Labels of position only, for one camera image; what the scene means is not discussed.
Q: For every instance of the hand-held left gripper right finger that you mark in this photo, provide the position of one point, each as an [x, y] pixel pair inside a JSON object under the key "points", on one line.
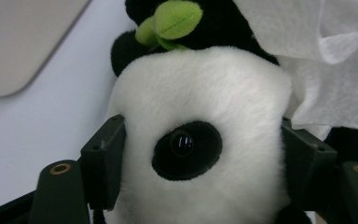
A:
{"points": [[307, 168]]}

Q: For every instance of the white wet wipe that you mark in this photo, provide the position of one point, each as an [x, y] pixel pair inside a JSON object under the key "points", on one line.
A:
{"points": [[323, 87]]}

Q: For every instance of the panda plush toy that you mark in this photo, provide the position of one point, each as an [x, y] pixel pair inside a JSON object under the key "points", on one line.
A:
{"points": [[199, 93]]}

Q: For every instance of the white plastic storage box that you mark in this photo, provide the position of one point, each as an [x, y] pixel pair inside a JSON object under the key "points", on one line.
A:
{"points": [[18, 46]]}

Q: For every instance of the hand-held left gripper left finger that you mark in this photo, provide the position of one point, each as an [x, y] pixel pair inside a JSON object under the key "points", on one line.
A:
{"points": [[102, 161]]}

